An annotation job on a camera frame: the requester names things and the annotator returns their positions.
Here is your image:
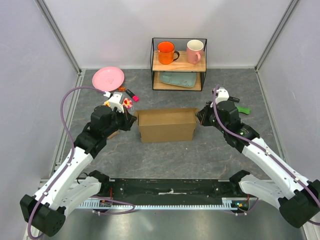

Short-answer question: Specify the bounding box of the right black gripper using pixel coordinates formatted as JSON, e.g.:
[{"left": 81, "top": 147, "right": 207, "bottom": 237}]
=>
[{"left": 195, "top": 101, "right": 228, "bottom": 134}]

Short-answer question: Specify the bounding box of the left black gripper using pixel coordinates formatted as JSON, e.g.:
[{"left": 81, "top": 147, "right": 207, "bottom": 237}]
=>
[{"left": 103, "top": 105, "right": 137, "bottom": 138}]

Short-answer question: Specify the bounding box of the brown cardboard box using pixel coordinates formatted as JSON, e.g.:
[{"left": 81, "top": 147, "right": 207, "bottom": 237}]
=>
[{"left": 134, "top": 107, "right": 198, "bottom": 143}]

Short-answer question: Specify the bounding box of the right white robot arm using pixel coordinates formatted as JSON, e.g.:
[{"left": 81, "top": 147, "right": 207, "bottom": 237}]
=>
[{"left": 196, "top": 100, "right": 320, "bottom": 228}]

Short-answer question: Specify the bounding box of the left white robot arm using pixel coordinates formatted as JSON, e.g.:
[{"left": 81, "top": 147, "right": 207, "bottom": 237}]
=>
[{"left": 20, "top": 105, "right": 137, "bottom": 240}]

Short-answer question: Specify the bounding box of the pink petal flower plush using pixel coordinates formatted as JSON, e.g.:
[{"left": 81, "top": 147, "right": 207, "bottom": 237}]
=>
[{"left": 122, "top": 98, "right": 133, "bottom": 109}]

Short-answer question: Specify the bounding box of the pink black highlighter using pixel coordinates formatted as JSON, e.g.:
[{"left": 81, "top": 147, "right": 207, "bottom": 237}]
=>
[{"left": 125, "top": 89, "right": 140, "bottom": 102}]

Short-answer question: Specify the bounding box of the middle orange flower plush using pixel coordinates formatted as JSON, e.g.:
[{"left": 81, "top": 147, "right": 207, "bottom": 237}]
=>
[{"left": 103, "top": 101, "right": 110, "bottom": 107}]

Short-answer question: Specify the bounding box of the small orange bow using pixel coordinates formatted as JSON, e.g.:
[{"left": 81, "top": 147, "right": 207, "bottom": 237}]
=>
[{"left": 118, "top": 86, "right": 126, "bottom": 92}]

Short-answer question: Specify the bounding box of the orange black highlighter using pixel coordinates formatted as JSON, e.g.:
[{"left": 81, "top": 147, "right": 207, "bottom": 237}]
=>
[{"left": 228, "top": 96, "right": 240, "bottom": 103}]

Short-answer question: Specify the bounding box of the teal divided tray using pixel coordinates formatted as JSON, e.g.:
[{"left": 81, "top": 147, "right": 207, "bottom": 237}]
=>
[{"left": 159, "top": 72, "right": 197, "bottom": 88}]

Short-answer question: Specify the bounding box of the pink round plate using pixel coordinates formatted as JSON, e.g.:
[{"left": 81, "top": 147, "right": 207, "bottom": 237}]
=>
[{"left": 92, "top": 66, "right": 125, "bottom": 92}]

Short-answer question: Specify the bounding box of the pink ceramic mug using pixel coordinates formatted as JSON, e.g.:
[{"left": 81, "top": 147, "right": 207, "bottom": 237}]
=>
[{"left": 186, "top": 39, "right": 204, "bottom": 65}]

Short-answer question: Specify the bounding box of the orange enamel mug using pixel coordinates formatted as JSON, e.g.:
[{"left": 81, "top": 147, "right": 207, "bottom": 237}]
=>
[{"left": 157, "top": 41, "right": 180, "bottom": 65}]

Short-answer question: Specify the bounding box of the black wire wooden shelf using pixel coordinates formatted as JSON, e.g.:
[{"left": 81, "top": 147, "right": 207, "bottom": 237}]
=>
[{"left": 150, "top": 37, "right": 208, "bottom": 91}]

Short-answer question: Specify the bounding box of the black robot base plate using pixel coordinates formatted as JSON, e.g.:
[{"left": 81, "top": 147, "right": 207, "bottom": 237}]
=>
[{"left": 98, "top": 178, "right": 248, "bottom": 199}]

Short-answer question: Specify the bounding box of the slotted cable duct rail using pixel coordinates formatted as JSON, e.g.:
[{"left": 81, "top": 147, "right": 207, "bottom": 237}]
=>
[{"left": 76, "top": 198, "right": 249, "bottom": 211}]

